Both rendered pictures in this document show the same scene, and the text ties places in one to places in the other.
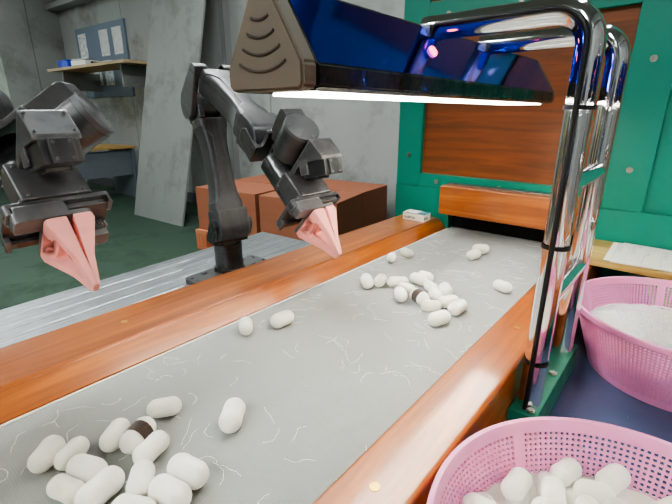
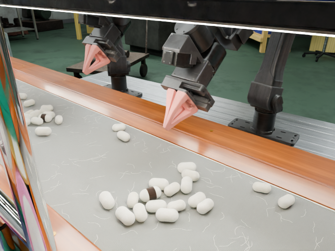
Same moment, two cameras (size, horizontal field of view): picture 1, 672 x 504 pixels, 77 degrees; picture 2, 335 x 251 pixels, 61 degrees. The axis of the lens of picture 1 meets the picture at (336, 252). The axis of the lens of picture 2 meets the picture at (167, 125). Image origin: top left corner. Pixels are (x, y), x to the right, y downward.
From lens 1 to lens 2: 81 cm
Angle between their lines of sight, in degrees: 82
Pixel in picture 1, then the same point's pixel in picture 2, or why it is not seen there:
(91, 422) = (64, 112)
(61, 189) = (98, 34)
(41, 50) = not seen: outside the picture
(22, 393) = (79, 97)
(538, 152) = not seen: outside the picture
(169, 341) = (109, 113)
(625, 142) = not seen: outside the picture
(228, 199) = (263, 76)
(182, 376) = (83, 121)
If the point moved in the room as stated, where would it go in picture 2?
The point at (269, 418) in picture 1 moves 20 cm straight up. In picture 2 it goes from (42, 142) to (22, 56)
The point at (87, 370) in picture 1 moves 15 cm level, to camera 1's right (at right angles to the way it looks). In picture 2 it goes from (90, 103) to (75, 125)
